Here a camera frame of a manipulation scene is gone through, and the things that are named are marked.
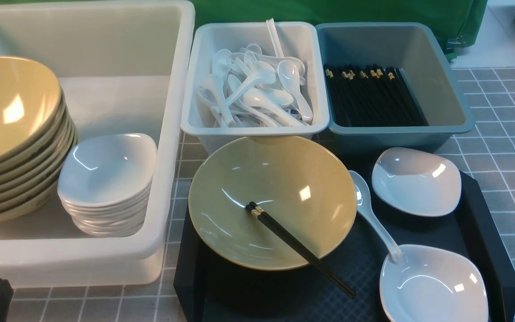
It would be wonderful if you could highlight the black chopstick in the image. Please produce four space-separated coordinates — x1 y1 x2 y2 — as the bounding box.
245 205 355 299
249 201 356 296

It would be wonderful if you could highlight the yellow noodle bowl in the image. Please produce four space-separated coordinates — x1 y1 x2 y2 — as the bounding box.
188 136 356 271

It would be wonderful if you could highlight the white soup spoon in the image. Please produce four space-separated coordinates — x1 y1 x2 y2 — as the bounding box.
349 170 402 263

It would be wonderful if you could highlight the white square dish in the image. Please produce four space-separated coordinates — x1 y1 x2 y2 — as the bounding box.
379 244 490 322
371 147 462 218

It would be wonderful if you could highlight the stack of white dishes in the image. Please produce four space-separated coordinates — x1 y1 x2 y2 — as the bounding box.
57 134 157 237

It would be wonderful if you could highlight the stack of yellow bowls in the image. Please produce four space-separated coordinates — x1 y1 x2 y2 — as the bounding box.
0 56 79 222

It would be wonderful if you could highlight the black serving tray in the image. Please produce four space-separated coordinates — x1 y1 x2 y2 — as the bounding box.
174 171 515 322

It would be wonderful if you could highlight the large white plastic tub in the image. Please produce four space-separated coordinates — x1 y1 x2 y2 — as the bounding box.
0 0 195 288

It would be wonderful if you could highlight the pile of white spoons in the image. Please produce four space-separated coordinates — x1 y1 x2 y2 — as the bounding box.
195 19 313 128

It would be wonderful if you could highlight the white spoon tray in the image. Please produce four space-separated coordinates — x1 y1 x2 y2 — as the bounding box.
181 20 329 153

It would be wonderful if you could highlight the bundle of black chopsticks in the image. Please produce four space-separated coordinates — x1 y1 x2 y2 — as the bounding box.
324 64 429 127

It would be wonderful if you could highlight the blue chopstick tray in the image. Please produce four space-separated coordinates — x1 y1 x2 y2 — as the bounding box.
316 22 475 154

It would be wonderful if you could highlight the green cloth backdrop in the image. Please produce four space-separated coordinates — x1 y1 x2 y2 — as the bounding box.
0 0 488 61

